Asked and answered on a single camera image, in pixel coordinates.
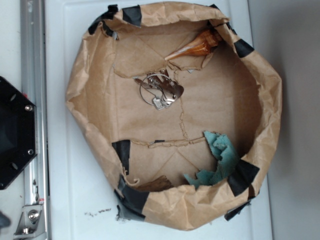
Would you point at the silver keys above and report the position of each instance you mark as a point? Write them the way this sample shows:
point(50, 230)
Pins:
point(165, 90)

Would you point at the teal cloth rag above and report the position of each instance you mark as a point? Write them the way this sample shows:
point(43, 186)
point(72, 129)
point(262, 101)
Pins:
point(227, 158)

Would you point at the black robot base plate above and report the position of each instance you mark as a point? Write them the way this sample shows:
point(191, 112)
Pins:
point(17, 133)

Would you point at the metal corner bracket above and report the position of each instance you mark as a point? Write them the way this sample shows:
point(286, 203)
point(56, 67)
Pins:
point(31, 223)

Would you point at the orange conch seashell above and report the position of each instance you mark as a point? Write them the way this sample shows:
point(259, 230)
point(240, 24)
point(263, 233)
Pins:
point(202, 45)

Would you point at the brown paper bag bin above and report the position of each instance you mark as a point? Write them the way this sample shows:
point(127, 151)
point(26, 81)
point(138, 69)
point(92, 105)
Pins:
point(232, 91)

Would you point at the brown wood piece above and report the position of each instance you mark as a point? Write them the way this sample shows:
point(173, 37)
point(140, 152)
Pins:
point(158, 185)

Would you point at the aluminium frame rail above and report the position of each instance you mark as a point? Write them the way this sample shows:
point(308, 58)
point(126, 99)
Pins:
point(33, 82)

